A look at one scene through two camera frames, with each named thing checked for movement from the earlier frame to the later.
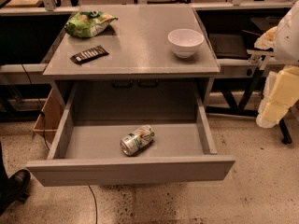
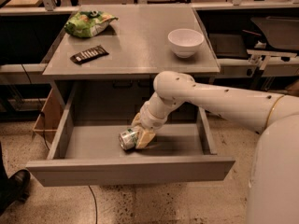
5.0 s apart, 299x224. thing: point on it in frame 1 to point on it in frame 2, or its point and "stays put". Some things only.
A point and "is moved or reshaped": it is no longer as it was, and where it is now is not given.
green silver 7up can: x=136 y=140 is moved or reshaped
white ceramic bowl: x=184 y=41 stays put
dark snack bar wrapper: x=90 y=54 stays put
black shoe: x=14 y=189 stays put
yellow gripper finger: x=284 y=93 to x=145 y=139
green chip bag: x=89 y=23 stays put
